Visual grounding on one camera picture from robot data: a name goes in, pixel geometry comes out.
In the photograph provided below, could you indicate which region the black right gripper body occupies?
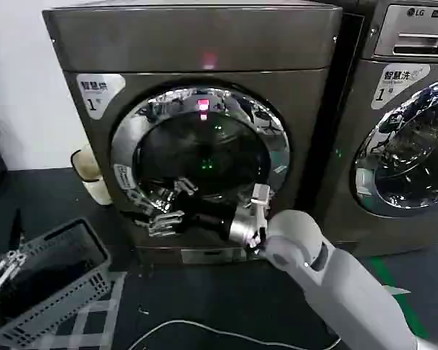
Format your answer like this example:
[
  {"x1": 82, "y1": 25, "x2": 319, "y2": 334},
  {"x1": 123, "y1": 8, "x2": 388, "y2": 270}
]
[{"x1": 174, "y1": 192, "x2": 239, "y2": 243}]

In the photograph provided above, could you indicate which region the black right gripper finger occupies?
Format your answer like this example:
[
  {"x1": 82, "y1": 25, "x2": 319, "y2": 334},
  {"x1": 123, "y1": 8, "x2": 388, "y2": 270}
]
[
  {"x1": 147, "y1": 210, "x2": 185, "y2": 238},
  {"x1": 169, "y1": 176, "x2": 199, "y2": 205}
]

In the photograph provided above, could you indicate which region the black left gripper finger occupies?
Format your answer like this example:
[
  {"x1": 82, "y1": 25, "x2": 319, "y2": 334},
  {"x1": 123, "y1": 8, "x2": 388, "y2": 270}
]
[{"x1": 0, "y1": 209, "x2": 26, "y2": 295}]

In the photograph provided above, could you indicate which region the round glass dryer door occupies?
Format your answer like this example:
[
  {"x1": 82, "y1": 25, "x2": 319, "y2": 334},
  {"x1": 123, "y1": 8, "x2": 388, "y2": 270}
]
[{"x1": 110, "y1": 85, "x2": 291, "y2": 240}]

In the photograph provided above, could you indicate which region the grey plastic laundry basket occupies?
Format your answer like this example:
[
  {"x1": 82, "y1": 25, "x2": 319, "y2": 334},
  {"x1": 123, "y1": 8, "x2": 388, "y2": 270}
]
[{"x1": 0, "y1": 217, "x2": 117, "y2": 350}]

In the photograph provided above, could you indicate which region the beige plastic bin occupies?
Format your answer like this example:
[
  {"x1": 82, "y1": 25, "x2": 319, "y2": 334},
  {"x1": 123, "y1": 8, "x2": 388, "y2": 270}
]
[{"x1": 70, "y1": 143, "x2": 113, "y2": 206}]

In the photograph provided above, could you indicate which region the dark cloth with white lines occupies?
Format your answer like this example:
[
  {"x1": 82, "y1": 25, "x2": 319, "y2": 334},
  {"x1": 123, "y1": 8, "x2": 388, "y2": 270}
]
[{"x1": 56, "y1": 271, "x2": 127, "y2": 350}]

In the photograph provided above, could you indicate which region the white number sticker on dryer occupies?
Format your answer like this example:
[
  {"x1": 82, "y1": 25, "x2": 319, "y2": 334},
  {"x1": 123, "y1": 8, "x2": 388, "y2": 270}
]
[{"x1": 75, "y1": 72, "x2": 127, "y2": 120}]

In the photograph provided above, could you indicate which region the grey dryer with round door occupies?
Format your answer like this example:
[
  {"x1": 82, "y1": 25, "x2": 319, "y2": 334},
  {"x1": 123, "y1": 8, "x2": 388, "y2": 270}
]
[{"x1": 42, "y1": 4, "x2": 344, "y2": 269}]

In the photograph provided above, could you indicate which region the grey washer with drawer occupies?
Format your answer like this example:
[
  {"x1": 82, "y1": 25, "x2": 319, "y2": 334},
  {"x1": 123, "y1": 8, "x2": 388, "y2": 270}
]
[{"x1": 345, "y1": 0, "x2": 438, "y2": 258}]

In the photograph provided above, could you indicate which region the round glass washer door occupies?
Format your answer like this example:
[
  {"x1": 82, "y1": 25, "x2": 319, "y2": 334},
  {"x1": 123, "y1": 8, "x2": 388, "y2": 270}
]
[{"x1": 351, "y1": 75, "x2": 438, "y2": 219}]

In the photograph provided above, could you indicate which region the white number sticker on washer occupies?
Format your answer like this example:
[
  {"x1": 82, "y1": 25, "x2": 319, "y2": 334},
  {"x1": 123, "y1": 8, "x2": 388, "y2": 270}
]
[{"x1": 373, "y1": 63, "x2": 432, "y2": 111}]

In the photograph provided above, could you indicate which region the silver washer detergent drawer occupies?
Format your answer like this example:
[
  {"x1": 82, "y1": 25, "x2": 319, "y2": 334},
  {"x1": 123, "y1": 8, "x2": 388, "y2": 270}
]
[{"x1": 373, "y1": 2, "x2": 438, "y2": 58}]

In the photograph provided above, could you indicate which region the white cable on floor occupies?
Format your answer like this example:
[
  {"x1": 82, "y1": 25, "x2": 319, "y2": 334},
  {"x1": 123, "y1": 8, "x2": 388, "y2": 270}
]
[{"x1": 137, "y1": 319, "x2": 342, "y2": 350}]

